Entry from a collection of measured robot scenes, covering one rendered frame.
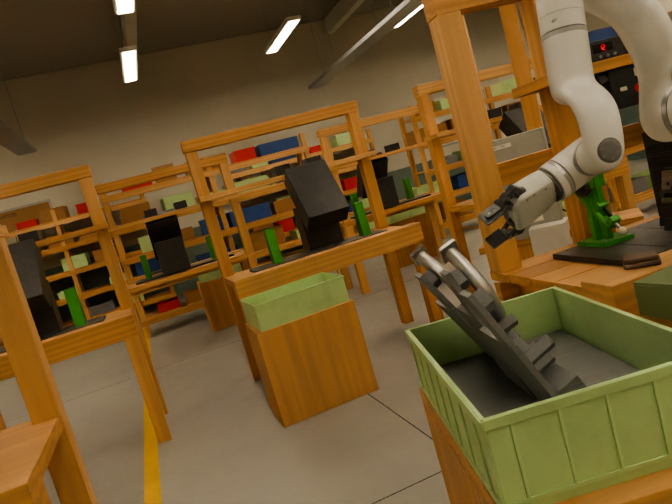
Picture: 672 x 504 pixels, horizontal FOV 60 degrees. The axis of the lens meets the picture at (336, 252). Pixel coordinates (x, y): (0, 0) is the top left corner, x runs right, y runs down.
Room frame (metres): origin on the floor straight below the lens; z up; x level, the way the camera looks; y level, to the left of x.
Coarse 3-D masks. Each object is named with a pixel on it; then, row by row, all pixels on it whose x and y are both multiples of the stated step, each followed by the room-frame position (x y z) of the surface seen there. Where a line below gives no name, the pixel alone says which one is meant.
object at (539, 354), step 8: (544, 336) 0.98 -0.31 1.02; (520, 344) 0.99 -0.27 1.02; (536, 344) 0.98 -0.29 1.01; (544, 344) 0.98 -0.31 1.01; (552, 344) 0.97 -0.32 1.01; (528, 352) 0.98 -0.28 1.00; (536, 352) 0.97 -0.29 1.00; (544, 352) 0.98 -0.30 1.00; (536, 360) 0.98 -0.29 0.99; (544, 360) 1.05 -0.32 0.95; (552, 360) 1.06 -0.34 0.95; (536, 368) 1.05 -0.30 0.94; (544, 368) 1.06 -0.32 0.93
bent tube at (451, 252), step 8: (440, 248) 1.18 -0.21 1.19; (448, 248) 1.19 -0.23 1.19; (456, 248) 1.19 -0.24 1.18; (448, 256) 1.18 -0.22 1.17; (456, 256) 1.17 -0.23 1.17; (456, 264) 1.16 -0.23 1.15; (464, 264) 1.15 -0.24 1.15; (464, 272) 1.14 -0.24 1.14; (472, 272) 1.14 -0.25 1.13; (472, 280) 1.13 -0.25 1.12; (480, 280) 1.13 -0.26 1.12; (488, 288) 1.12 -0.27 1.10; (496, 296) 1.12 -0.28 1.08; (496, 304) 1.12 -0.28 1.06; (496, 312) 1.13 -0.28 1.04; (504, 312) 1.14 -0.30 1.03; (496, 320) 1.16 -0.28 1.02
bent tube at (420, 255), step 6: (420, 246) 1.34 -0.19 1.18; (414, 252) 1.34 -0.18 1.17; (420, 252) 1.35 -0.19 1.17; (426, 252) 1.36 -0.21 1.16; (414, 258) 1.35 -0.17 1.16; (420, 258) 1.34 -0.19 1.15; (426, 258) 1.33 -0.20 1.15; (432, 258) 1.33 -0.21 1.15; (426, 264) 1.33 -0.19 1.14; (432, 264) 1.32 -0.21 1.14; (438, 264) 1.31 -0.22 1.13; (432, 270) 1.31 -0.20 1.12; (438, 270) 1.30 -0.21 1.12; (438, 276) 1.30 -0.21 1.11; (444, 282) 1.30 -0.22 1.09; (450, 288) 1.29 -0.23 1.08
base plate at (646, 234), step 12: (636, 228) 2.17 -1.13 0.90; (648, 228) 2.11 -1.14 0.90; (660, 228) 2.06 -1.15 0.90; (636, 240) 1.98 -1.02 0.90; (648, 240) 1.94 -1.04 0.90; (660, 240) 1.89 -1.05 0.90; (564, 252) 2.11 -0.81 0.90; (576, 252) 2.05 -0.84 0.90; (588, 252) 2.00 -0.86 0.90; (600, 252) 1.96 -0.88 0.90; (612, 252) 1.91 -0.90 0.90; (624, 252) 1.87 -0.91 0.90; (636, 252) 1.83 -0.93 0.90; (660, 252) 1.75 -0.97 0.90; (612, 264) 1.83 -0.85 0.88
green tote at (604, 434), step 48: (432, 336) 1.47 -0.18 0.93; (528, 336) 1.48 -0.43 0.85; (576, 336) 1.41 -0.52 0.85; (624, 336) 1.17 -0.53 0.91; (432, 384) 1.25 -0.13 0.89; (624, 384) 0.87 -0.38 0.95; (480, 432) 0.89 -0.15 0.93; (528, 432) 0.87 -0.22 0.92; (576, 432) 0.87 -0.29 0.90; (624, 432) 0.88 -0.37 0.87; (528, 480) 0.87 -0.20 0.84; (576, 480) 0.87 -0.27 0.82; (624, 480) 0.88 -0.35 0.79
